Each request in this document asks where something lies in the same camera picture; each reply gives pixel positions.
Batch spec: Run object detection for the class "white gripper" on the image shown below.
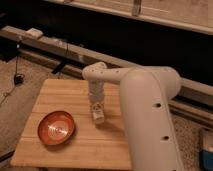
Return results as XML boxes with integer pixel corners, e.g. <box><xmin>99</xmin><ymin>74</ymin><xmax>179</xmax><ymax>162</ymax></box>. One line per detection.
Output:
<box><xmin>88</xmin><ymin>81</ymin><xmax>105</xmax><ymax>115</ymax></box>

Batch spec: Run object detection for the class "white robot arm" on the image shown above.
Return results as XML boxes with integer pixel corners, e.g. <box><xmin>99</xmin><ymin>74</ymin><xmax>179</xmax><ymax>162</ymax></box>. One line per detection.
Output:
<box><xmin>82</xmin><ymin>62</ymin><xmax>184</xmax><ymax>171</ymax></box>

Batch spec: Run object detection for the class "orange ceramic bowl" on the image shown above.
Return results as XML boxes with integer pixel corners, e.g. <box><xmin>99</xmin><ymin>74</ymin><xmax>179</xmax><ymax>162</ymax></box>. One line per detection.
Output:
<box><xmin>37</xmin><ymin>111</ymin><xmax>75</xmax><ymax>146</ymax></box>

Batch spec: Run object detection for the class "wooden board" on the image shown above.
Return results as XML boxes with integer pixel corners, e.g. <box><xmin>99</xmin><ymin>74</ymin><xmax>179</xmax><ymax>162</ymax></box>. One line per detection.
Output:
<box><xmin>11</xmin><ymin>79</ymin><xmax>131</xmax><ymax>171</ymax></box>

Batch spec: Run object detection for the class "long wooden beam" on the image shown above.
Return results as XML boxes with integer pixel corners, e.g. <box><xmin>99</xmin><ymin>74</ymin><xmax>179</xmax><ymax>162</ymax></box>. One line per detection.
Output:
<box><xmin>0</xmin><ymin>26</ymin><xmax>213</xmax><ymax>107</ymax></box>

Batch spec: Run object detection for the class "small white block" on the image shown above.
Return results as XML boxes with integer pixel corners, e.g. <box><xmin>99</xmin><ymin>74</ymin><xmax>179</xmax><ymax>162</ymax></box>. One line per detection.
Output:
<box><xmin>26</xmin><ymin>28</ymin><xmax>43</xmax><ymax>39</ymax></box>

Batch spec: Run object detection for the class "blue and white box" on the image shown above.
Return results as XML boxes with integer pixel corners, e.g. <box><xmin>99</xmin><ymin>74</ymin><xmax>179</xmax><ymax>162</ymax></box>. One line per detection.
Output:
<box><xmin>199</xmin><ymin>129</ymin><xmax>213</xmax><ymax>171</ymax></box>

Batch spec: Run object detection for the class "black cable with plug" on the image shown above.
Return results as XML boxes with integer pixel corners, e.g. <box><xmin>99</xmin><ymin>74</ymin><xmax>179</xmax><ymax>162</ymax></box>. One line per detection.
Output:
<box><xmin>0</xmin><ymin>35</ymin><xmax>25</xmax><ymax>105</ymax></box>

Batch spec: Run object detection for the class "wooden post on ledge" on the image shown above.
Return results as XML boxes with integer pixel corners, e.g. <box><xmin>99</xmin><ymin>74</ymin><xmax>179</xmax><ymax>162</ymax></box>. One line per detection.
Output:
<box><xmin>132</xmin><ymin>0</ymin><xmax>142</xmax><ymax>16</ymax></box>

